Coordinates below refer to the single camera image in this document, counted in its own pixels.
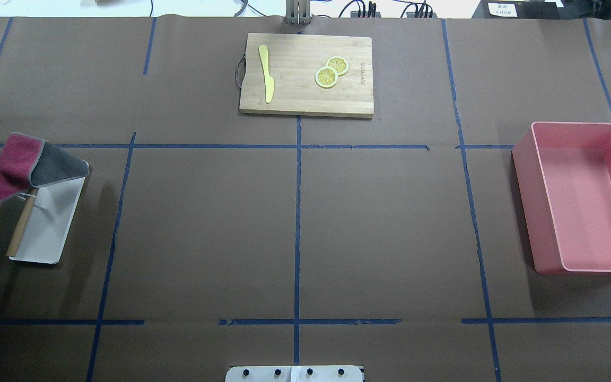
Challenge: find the pink and grey cleaning cloth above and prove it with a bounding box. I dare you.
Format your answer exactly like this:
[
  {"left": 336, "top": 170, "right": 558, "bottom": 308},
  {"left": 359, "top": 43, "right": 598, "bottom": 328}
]
[{"left": 0, "top": 132, "right": 90, "bottom": 203}]

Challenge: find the yellow plastic knife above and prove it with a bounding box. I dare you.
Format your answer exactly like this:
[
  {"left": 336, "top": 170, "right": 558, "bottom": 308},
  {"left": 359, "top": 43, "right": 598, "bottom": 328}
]
[{"left": 258, "top": 45, "right": 275, "bottom": 104}]

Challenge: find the lemon slice near board edge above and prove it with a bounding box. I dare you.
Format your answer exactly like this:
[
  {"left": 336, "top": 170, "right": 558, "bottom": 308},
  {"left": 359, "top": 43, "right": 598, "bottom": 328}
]
[{"left": 326, "top": 56, "right": 350, "bottom": 76}]

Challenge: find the bamboo cutting board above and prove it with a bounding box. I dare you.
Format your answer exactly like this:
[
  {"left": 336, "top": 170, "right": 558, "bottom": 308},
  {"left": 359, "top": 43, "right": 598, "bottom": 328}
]
[{"left": 239, "top": 32, "right": 375, "bottom": 119}]

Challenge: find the pink plastic bin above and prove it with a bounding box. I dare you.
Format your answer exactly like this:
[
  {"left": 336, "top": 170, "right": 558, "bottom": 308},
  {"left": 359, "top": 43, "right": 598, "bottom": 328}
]
[{"left": 512, "top": 121, "right": 611, "bottom": 275}]

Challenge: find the aluminium camera post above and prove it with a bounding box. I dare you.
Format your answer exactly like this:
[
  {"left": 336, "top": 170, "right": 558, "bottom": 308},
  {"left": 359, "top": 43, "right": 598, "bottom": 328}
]
[{"left": 285, "top": 0, "right": 312, "bottom": 25}]

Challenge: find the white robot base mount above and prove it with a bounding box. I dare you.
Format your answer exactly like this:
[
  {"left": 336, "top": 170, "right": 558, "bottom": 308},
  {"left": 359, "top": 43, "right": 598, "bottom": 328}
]
[{"left": 225, "top": 364, "right": 365, "bottom": 381}]

